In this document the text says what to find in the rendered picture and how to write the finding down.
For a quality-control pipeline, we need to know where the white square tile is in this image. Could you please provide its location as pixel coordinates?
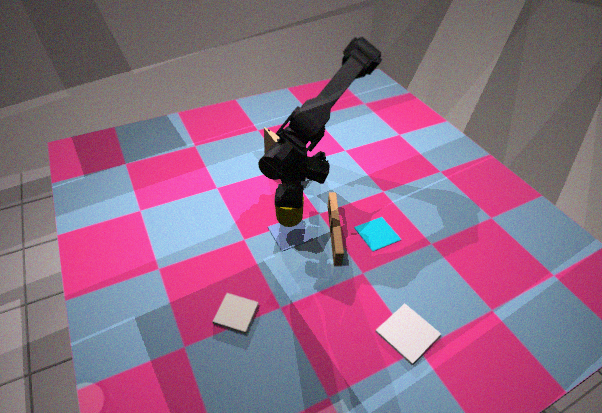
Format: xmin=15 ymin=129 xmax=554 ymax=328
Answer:
xmin=375 ymin=304 xmax=441 ymax=365

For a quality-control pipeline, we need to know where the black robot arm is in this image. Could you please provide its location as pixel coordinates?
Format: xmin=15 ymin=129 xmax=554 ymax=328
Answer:
xmin=258 ymin=37 xmax=382 ymax=184

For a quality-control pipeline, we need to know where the yellow cup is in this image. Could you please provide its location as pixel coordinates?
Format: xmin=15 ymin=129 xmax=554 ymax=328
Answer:
xmin=275 ymin=197 xmax=304 ymax=227

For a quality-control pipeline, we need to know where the cream flat square tile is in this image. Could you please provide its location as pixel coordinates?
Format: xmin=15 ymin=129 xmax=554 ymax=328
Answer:
xmin=213 ymin=292 xmax=258 ymax=334

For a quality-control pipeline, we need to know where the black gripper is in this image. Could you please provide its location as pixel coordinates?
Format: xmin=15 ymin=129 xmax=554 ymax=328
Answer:
xmin=274 ymin=155 xmax=305 ymax=208

